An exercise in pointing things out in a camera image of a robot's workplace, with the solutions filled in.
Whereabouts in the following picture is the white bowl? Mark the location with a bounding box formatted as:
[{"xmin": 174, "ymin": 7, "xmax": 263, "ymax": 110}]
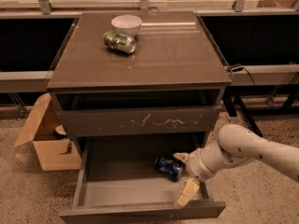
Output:
[{"xmin": 111, "ymin": 15, "xmax": 142, "ymax": 36}]

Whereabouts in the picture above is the open cardboard box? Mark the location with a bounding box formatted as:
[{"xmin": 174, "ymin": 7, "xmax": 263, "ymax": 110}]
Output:
[{"xmin": 14, "ymin": 93, "xmax": 81, "ymax": 171}]

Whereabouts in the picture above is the closed top drawer front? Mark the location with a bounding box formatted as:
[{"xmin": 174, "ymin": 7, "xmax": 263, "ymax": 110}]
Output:
[{"xmin": 57, "ymin": 105, "xmax": 220, "ymax": 137}]

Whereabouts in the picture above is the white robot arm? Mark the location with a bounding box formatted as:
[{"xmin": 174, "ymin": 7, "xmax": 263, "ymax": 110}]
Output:
[{"xmin": 174, "ymin": 124, "xmax": 299, "ymax": 208}]

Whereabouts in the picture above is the dark grey drawer cabinet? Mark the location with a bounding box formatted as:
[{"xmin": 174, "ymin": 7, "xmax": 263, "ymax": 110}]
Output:
[{"xmin": 46, "ymin": 10, "xmax": 233, "ymax": 224}]

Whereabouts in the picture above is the black cable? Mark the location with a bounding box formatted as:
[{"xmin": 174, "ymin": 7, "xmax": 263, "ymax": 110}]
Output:
[{"xmin": 226, "ymin": 63, "xmax": 257, "ymax": 86}]

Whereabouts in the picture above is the green soda can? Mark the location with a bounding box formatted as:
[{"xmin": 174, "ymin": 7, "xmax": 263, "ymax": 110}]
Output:
[{"xmin": 103, "ymin": 31, "xmax": 135, "ymax": 54}]

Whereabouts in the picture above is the blue pepsi can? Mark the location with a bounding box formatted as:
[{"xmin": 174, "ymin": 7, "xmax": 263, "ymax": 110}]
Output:
[{"xmin": 154, "ymin": 157, "xmax": 182, "ymax": 180}]

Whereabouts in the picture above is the open middle drawer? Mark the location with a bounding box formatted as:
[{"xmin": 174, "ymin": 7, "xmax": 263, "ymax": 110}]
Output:
[{"xmin": 60, "ymin": 133, "xmax": 225, "ymax": 224}]

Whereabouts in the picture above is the black wheeled stand leg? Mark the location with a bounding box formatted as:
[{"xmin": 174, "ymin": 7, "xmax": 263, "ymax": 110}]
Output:
[{"xmin": 222, "ymin": 94, "xmax": 263, "ymax": 137}]

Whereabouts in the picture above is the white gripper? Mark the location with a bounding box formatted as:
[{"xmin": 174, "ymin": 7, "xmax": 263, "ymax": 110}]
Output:
[{"xmin": 173, "ymin": 148, "xmax": 215, "ymax": 207}]

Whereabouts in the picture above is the grey window ledge rail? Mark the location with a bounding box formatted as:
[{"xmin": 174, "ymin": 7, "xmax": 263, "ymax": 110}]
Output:
[{"xmin": 0, "ymin": 64, "xmax": 299, "ymax": 93}]

